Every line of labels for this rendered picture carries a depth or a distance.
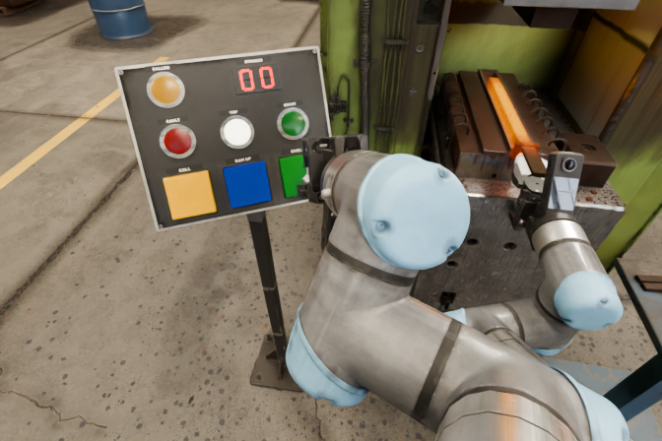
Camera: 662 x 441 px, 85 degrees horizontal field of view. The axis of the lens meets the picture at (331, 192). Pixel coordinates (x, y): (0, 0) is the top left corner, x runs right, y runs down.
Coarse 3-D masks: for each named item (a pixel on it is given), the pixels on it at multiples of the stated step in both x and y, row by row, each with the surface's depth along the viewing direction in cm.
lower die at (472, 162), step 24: (480, 72) 105; (480, 96) 96; (456, 120) 88; (480, 120) 86; (528, 120) 86; (456, 144) 83; (480, 144) 80; (504, 144) 79; (552, 144) 78; (456, 168) 81; (480, 168) 80; (504, 168) 79
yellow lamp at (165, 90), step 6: (162, 78) 59; (168, 78) 60; (156, 84) 59; (162, 84) 59; (168, 84) 60; (174, 84) 60; (156, 90) 59; (162, 90) 59; (168, 90) 60; (174, 90) 60; (156, 96) 60; (162, 96) 60; (168, 96) 60; (174, 96) 60; (162, 102) 60; (168, 102) 60
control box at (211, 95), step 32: (160, 64) 59; (192, 64) 60; (224, 64) 62; (256, 64) 63; (288, 64) 64; (320, 64) 66; (128, 96) 59; (192, 96) 61; (224, 96) 62; (256, 96) 64; (288, 96) 65; (320, 96) 67; (160, 128) 61; (192, 128) 62; (224, 128) 63; (256, 128) 65; (320, 128) 68; (160, 160) 62; (192, 160) 63; (224, 160) 64; (256, 160) 66; (160, 192) 62; (224, 192) 65; (160, 224) 63; (192, 224) 65
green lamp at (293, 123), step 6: (288, 114) 65; (294, 114) 66; (300, 114) 66; (282, 120) 65; (288, 120) 65; (294, 120) 66; (300, 120) 66; (282, 126) 65; (288, 126) 66; (294, 126) 66; (300, 126) 66; (288, 132) 66; (294, 132) 66; (300, 132) 66
